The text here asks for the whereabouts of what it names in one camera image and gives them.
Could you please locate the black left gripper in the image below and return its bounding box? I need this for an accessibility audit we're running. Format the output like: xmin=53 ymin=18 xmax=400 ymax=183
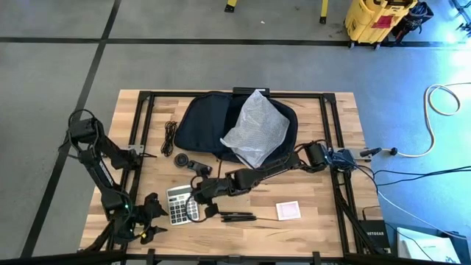
xmin=121 ymin=193 xmax=169 ymax=245

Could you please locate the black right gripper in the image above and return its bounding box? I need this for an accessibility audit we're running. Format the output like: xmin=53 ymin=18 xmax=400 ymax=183
xmin=189 ymin=176 xmax=231 ymax=219

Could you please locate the black oblong handheld device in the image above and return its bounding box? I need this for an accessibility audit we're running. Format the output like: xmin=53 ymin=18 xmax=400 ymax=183
xmin=186 ymin=160 xmax=213 ymax=177

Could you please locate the grey desk calculator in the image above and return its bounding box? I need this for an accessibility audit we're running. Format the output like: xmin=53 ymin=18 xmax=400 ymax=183
xmin=166 ymin=185 xmax=200 ymax=226

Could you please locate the round black disc device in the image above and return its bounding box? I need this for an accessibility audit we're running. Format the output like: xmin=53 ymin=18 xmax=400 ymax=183
xmin=173 ymin=153 xmax=190 ymax=169

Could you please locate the navy blue backpack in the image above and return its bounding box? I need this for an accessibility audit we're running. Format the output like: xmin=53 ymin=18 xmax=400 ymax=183
xmin=174 ymin=91 xmax=299 ymax=165

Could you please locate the white mesh zip pouch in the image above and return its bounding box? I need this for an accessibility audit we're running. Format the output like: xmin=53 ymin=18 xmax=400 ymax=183
xmin=219 ymin=89 xmax=291 ymax=169

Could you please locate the white square card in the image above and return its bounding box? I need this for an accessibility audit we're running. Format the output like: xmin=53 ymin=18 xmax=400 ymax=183
xmin=275 ymin=200 xmax=302 ymax=221

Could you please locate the black network switch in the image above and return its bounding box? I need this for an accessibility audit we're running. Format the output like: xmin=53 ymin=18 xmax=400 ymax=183
xmin=232 ymin=87 xmax=270 ymax=97

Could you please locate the black aluminium crossbeam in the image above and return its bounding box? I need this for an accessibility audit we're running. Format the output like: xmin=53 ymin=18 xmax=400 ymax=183
xmin=0 ymin=251 xmax=471 ymax=265

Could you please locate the black spring clamp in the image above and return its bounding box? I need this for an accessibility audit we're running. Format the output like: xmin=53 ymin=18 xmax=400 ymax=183
xmin=359 ymin=146 xmax=383 ymax=158

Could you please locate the white cardboard box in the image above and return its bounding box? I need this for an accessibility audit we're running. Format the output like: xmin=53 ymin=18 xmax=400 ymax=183
xmin=396 ymin=227 xmax=461 ymax=264

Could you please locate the yellow tool cart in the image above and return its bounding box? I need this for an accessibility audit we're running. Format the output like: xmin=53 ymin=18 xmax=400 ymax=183
xmin=344 ymin=0 xmax=419 ymax=46

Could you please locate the black bag beside cart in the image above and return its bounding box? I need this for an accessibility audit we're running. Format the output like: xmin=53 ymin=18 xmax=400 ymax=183
xmin=392 ymin=1 xmax=434 ymax=41

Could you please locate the black tripod stand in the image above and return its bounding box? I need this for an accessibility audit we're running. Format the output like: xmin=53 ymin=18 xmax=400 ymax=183
xmin=454 ymin=0 xmax=471 ymax=36

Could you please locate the black aluminium table frame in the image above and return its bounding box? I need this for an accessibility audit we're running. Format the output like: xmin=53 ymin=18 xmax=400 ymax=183
xmin=78 ymin=90 xmax=390 ymax=258

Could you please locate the black Netgear switch box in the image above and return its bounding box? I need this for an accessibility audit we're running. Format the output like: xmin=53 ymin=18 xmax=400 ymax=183
xmin=358 ymin=219 xmax=391 ymax=252

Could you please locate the thin white floor cable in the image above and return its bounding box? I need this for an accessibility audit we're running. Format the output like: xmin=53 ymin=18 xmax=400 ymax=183
xmin=375 ymin=189 xmax=459 ymax=239

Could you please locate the black floor cable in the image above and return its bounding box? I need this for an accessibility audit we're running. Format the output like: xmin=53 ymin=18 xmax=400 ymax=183
xmin=362 ymin=165 xmax=471 ymax=187

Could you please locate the thick white floor cable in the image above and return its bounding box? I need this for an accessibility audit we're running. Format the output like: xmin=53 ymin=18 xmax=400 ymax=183
xmin=382 ymin=82 xmax=471 ymax=158

